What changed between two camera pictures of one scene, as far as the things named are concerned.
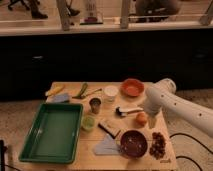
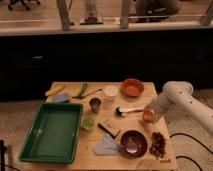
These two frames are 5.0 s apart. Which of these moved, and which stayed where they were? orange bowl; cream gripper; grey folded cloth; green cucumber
Moved: cream gripper
Stayed: orange bowl; grey folded cloth; green cucumber
